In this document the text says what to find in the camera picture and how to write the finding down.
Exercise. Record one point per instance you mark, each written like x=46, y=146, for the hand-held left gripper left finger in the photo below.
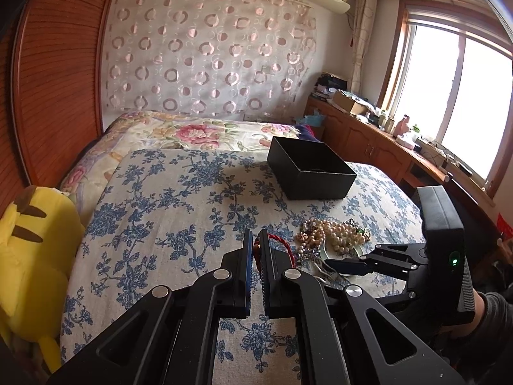
x=249, y=266

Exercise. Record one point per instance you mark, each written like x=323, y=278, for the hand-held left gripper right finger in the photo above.
x=265, y=276

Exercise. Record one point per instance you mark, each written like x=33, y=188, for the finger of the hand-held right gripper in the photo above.
x=360, y=265
x=400, y=301

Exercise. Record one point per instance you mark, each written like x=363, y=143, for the black jewelry box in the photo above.
x=308, y=168

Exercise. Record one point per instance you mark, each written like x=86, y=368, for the person's right forearm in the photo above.
x=495, y=321

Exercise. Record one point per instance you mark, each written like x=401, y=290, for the pale jade bangle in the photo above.
x=354, y=254

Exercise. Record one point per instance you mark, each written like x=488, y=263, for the blue floral bedsheet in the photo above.
x=168, y=216

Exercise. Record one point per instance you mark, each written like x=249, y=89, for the white tissue box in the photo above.
x=408, y=141

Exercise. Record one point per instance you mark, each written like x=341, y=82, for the pink figurine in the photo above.
x=404, y=126

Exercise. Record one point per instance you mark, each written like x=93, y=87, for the wooden cabinet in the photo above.
x=360, y=140

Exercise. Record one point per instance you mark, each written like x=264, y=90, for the white jar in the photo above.
x=386, y=122

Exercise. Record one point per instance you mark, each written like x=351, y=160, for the dark purple cloth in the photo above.
x=308, y=132

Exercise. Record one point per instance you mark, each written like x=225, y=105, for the pink floral quilt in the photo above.
x=192, y=132

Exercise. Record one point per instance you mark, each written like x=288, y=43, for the wooden framed window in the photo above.
x=461, y=88

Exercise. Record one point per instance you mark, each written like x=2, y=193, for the cardboard box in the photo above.
x=349, y=103

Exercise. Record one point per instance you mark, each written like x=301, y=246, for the yellow plush toy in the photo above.
x=36, y=264

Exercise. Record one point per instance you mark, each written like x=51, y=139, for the patterned window curtain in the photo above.
x=362, y=40

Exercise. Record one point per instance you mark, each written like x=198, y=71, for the wooden headboard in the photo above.
x=60, y=72

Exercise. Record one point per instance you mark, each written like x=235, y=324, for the circle patterned wall curtain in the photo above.
x=200, y=52

